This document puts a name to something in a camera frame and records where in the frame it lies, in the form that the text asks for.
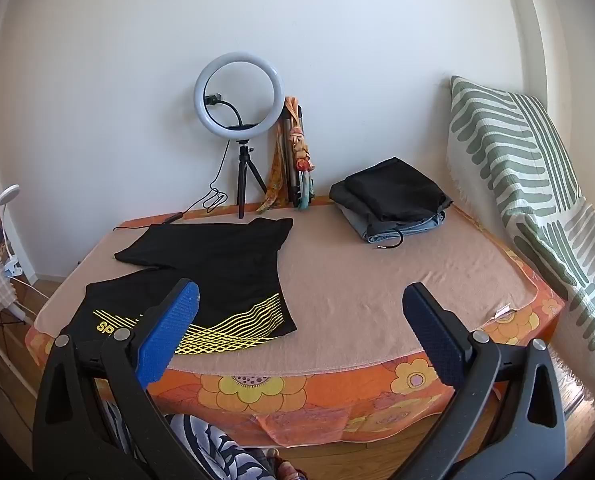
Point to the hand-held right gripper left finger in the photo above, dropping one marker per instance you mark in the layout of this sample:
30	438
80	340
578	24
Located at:
170	332

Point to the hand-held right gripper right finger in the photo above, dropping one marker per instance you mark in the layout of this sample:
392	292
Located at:
437	342

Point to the black pants with yellow print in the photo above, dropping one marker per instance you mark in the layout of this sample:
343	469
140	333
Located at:
227	260

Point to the beige blanket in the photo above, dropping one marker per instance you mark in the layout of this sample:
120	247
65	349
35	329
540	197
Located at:
377	285

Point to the person's patterned trouser leg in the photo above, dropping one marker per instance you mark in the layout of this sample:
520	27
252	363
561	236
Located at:
202	445

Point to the light blue folded jeans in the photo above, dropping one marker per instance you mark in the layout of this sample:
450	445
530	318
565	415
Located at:
422	226

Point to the orange floral bed sheet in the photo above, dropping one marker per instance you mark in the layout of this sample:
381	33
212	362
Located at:
297	395

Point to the black folded garment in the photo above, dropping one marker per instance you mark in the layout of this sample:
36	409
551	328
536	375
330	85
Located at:
392	185

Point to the black mini tripod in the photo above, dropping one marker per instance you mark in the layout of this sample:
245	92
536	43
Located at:
241	180

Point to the dark grey folded garment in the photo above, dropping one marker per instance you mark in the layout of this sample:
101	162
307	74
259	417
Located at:
347	200

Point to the person's foot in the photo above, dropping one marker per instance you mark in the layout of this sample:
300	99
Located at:
285	467

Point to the orange patterned scarf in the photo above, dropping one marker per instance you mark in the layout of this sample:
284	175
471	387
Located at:
277	170

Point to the white clip lamp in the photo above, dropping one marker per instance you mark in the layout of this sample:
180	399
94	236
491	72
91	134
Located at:
10	192

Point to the green striped white pillow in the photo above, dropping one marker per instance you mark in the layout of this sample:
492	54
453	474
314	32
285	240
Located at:
502	135

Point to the colourful hanging ornament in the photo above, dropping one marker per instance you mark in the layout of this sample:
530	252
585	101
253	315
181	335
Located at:
302	152

